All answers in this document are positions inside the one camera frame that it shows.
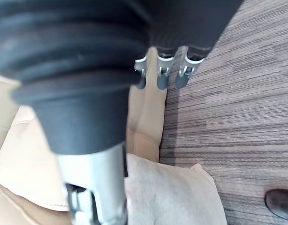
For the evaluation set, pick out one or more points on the beige leather sofa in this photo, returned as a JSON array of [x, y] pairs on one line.
[[24, 152]]

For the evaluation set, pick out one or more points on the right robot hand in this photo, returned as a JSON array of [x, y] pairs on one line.
[[76, 70]]

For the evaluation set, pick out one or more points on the light grey cushion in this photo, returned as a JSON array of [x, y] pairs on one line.
[[167, 194]]

